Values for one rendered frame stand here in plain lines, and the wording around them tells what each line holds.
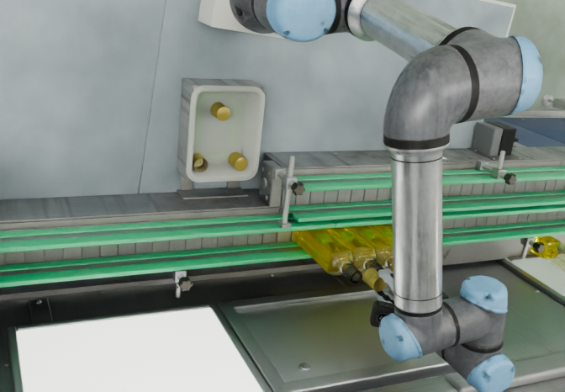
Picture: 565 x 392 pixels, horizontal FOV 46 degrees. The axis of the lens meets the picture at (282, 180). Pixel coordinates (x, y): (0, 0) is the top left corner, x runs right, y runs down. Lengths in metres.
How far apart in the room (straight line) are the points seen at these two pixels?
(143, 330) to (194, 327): 0.10
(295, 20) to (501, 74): 0.43
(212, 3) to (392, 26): 0.44
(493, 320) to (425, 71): 0.43
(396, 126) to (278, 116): 0.74
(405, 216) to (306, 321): 0.56
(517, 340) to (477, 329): 0.55
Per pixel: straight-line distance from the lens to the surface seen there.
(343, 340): 1.47
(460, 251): 1.97
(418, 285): 1.05
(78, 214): 1.49
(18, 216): 1.49
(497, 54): 1.02
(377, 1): 1.28
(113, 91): 1.54
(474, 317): 1.14
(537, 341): 1.72
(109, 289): 1.65
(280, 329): 1.47
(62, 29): 1.50
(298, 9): 1.28
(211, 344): 1.39
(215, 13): 1.46
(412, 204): 1.00
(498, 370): 1.20
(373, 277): 1.43
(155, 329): 1.43
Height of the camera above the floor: 2.22
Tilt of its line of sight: 58 degrees down
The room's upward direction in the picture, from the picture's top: 130 degrees clockwise
